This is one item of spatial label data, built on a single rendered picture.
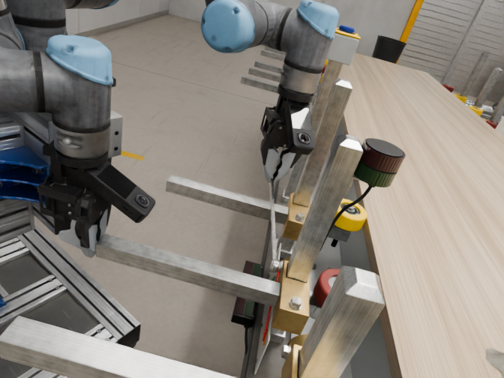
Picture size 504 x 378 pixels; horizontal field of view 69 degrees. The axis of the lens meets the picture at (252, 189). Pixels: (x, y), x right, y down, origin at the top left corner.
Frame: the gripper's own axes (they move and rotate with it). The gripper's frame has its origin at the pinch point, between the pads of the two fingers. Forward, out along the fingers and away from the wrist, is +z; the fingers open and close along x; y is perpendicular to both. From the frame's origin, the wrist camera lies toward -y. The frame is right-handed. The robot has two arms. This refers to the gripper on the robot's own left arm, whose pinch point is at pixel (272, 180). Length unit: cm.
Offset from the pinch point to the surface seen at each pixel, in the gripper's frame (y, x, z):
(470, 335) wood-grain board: -37.9, -24.6, 2.4
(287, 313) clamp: -30.4, 3.6, 5.9
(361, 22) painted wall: 666, -362, 13
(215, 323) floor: 31, -7, 93
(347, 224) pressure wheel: -9.7, -15.7, 3.5
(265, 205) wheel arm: -0.4, 0.1, 6.8
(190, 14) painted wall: 774, -36, 84
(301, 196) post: -0.3, -8.0, 3.3
